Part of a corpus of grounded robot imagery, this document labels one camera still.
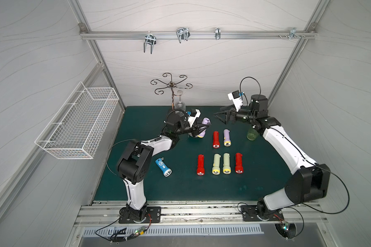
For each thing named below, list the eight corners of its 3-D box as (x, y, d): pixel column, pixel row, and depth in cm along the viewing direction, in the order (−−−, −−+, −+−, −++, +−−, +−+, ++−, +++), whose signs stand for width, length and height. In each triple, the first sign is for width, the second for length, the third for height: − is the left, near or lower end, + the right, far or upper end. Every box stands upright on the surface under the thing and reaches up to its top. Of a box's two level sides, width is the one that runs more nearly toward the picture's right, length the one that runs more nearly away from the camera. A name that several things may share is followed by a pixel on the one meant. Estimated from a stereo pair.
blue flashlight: (165, 178, 86) (164, 176, 84) (155, 162, 92) (154, 160, 90) (173, 173, 88) (172, 171, 86) (163, 158, 94) (162, 156, 92)
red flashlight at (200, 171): (197, 175, 87) (197, 174, 85) (196, 156, 95) (196, 154, 93) (205, 175, 87) (205, 174, 85) (203, 156, 95) (204, 154, 93)
